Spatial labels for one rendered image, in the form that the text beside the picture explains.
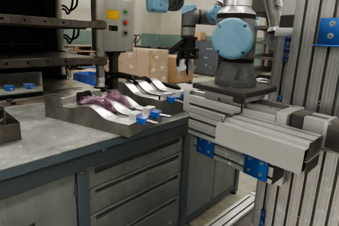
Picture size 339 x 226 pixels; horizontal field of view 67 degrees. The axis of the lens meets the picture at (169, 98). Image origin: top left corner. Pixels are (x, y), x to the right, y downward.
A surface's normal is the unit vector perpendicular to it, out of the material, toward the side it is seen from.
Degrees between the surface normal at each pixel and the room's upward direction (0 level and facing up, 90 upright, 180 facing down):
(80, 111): 90
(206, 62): 90
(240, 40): 97
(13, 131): 90
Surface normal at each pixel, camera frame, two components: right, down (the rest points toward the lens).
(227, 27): -0.37, 0.33
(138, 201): 0.71, 0.19
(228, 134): -0.74, 0.13
